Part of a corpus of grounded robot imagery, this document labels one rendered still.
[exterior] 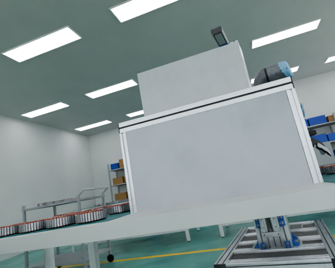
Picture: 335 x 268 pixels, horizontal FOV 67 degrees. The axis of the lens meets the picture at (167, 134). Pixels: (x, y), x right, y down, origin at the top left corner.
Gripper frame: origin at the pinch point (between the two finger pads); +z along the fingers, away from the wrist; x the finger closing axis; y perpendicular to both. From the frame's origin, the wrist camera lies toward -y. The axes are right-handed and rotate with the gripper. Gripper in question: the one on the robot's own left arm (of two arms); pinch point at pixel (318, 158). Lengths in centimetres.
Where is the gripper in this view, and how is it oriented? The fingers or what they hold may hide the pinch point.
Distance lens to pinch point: 156.1
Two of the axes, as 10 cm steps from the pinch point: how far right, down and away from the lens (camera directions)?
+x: -9.8, 1.9, 0.5
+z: 1.1, 7.3, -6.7
